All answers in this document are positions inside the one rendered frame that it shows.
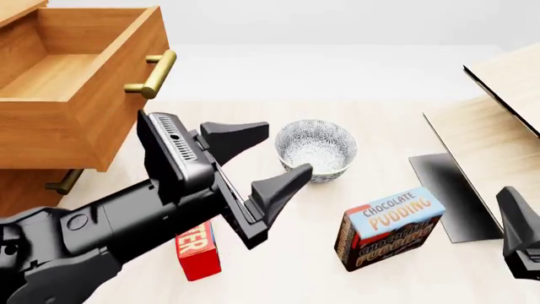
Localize brass handle of open drawer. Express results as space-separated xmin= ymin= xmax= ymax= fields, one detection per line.
xmin=123 ymin=49 xmax=178 ymax=100

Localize wooden cabinet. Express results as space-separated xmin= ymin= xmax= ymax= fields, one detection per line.
xmin=0 ymin=0 xmax=85 ymax=220

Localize chocolate pudding box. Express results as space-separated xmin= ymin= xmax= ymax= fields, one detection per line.
xmin=333 ymin=186 xmax=447 ymax=273

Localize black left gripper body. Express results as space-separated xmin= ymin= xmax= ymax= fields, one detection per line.
xmin=188 ymin=128 xmax=270 ymax=251

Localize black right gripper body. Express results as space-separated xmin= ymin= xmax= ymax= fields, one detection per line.
xmin=501 ymin=248 xmax=540 ymax=281

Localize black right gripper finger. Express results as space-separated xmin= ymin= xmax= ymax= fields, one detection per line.
xmin=495 ymin=186 xmax=540 ymax=257

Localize open wooden drawer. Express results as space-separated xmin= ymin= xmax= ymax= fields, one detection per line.
xmin=0 ymin=5 xmax=172 ymax=174

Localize brass handle of closed drawer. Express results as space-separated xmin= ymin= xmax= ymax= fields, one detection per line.
xmin=45 ymin=168 xmax=84 ymax=196

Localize blue patterned white bowl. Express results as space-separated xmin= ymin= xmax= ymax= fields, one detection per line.
xmin=274 ymin=119 xmax=359 ymax=185

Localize closed wooden drawer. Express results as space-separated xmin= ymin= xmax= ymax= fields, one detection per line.
xmin=0 ymin=169 xmax=72 ymax=220

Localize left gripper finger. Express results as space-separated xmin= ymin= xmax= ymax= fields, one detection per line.
xmin=245 ymin=162 xmax=315 ymax=225
xmin=199 ymin=121 xmax=271 ymax=167

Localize pale wood and black stand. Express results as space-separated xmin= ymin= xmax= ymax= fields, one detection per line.
xmin=408 ymin=42 xmax=540 ymax=244

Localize red food box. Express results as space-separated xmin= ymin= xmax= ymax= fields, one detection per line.
xmin=175 ymin=220 xmax=223 ymax=282

